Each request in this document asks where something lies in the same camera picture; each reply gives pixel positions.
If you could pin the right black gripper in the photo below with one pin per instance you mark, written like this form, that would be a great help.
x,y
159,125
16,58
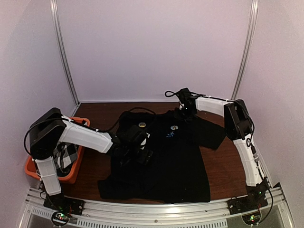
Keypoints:
x,y
178,115

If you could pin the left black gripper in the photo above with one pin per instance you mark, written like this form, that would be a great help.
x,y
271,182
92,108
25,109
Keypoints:
x,y
145,158

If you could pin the round gold brooch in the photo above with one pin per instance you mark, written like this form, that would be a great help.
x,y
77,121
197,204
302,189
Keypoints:
x,y
174,127

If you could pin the black t-shirt blue logo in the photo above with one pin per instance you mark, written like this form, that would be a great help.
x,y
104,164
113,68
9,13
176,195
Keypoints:
x,y
176,171

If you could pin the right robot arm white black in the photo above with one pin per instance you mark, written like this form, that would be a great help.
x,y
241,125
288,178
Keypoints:
x,y
239,128

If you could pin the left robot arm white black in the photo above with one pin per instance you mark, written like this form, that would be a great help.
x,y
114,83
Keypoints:
x,y
53,128

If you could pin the black white checkered shirt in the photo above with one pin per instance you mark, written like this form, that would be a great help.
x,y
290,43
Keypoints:
x,y
65,154

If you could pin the left circuit board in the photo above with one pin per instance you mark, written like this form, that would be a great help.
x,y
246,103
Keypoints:
x,y
59,218

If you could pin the circuit board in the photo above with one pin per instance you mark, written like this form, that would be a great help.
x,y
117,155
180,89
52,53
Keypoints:
x,y
252,219
59,218

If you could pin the orange plastic bin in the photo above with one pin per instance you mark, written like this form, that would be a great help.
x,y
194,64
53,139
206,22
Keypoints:
x,y
31,170

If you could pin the right circuit board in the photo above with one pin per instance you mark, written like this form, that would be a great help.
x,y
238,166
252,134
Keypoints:
x,y
252,219

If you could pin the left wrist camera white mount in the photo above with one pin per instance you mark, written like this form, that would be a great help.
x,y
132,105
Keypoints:
x,y
143,143

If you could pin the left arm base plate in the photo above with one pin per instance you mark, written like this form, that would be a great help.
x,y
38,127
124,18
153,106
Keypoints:
x,y
64,204

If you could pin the right aluminium corner post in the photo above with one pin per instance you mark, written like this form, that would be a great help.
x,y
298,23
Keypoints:
x,y
252,22

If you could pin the aluminium corner post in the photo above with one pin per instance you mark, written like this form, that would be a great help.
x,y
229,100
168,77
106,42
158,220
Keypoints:
x,y
62,51
252,22

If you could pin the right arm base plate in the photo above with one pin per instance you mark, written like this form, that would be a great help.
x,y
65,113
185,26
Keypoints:
x,y
243,204

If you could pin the aluminium front rail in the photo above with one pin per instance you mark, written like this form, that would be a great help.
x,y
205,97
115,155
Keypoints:
x,y
97,214

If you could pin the left aluminium corner post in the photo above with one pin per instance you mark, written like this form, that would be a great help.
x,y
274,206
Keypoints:
x,y
62,51

